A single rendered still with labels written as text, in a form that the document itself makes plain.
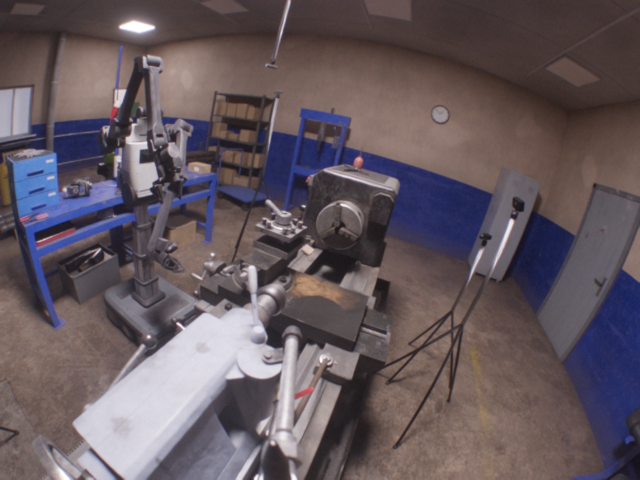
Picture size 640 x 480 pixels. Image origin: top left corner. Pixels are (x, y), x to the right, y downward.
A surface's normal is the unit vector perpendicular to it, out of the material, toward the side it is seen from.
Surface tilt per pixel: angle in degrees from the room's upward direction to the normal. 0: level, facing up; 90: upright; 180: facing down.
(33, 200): 90
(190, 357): 0
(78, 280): 90
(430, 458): 0
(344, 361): 0
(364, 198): 90
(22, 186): 90
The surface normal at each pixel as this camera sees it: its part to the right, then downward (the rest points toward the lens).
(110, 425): 0.21, -0.90
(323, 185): -0.31, 0.31
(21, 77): 0.93, 0.31
